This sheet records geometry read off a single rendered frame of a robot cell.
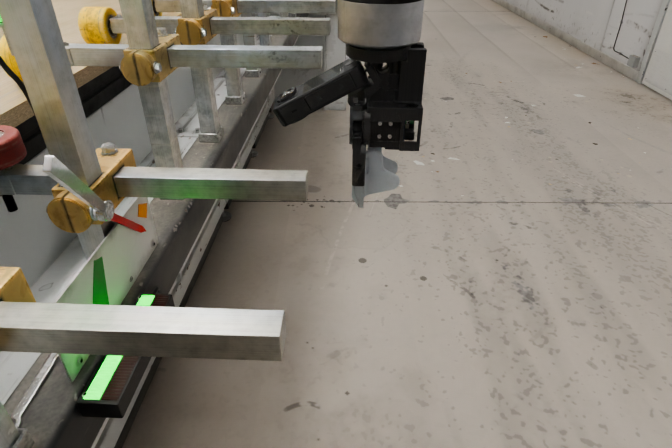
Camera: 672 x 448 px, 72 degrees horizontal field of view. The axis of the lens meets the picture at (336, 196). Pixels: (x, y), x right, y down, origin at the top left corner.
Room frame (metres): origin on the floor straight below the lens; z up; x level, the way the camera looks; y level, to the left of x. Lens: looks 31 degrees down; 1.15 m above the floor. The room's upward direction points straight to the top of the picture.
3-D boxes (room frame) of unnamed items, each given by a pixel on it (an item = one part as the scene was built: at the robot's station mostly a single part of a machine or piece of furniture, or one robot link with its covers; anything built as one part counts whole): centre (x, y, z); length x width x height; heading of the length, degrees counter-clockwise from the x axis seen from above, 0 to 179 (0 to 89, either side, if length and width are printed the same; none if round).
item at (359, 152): (0.50, -0.03, 0.91); 0.05 x 0.02 x 0.09; 178
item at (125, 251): (0.47, 0.29, 0.75); 0.26 x 0.01 x 0.10; 178
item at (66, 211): (0.52, 0.31, 0.85); 0.13 x 0.06 x 0.05; 178
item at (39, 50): (0.50, 0.31, 0.87); 0.03 x 0.03 x 0.48; 88
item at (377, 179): (0.51, -0.05, 0.86); 0.06 x 0.03 x 0.09; 88
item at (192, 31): (1.02, 0.29, 0.95); 0.13 x 0.06 x 0.05; 178
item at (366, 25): (0.53, -0.05, 1.05); 0.10 x 0.09 x 0.05; 178
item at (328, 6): (1.29, 0.25, 0.95); 0.50 x 0.04 x 0.04; 88
